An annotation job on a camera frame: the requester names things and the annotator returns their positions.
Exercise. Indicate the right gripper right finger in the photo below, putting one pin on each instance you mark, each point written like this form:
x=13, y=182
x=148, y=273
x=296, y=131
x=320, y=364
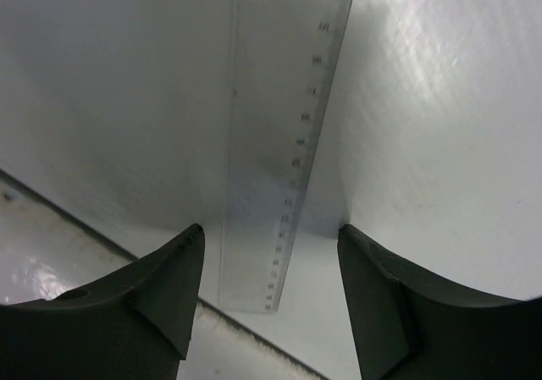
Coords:
x=410, y=323

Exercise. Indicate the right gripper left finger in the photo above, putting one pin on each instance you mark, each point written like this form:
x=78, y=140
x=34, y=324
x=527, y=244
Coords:
x=134, y=323

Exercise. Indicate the clear plastic ruler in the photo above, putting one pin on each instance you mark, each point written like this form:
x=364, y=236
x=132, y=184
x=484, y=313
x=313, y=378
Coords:
x=284, y=58

